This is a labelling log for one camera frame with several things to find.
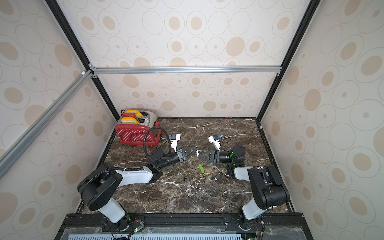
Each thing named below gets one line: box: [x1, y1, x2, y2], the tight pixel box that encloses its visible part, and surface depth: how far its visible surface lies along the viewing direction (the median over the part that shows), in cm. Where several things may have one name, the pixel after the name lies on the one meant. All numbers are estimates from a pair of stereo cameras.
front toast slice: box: [121, 116, 140, 124], surface depth 93 cm
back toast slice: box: [125, 109, 143, 118], surface depth 96 cm
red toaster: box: [115, 110, 162, 146], surface depth 97 cm
